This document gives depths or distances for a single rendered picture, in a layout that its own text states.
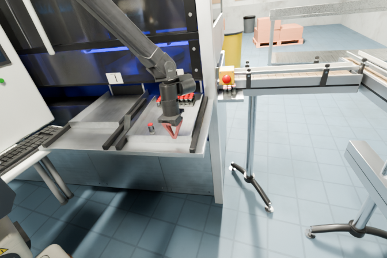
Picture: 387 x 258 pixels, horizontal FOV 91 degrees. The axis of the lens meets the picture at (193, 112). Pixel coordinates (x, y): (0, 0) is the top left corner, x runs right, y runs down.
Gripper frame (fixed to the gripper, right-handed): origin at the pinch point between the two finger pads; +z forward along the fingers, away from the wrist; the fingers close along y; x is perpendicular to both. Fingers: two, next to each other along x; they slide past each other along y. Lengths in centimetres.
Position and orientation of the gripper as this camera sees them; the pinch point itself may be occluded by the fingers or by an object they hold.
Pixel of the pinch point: (174, 136)
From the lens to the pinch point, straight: 70.7
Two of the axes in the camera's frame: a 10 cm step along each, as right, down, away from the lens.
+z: 0.7, 9.3, 3.7
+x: -9.7, -0.2, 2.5
